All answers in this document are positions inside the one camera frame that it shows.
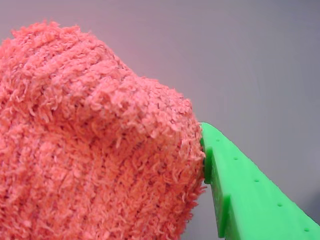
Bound orange fuzzy sock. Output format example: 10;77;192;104
0;21;207;240

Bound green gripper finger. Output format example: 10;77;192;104
199;121;320;240

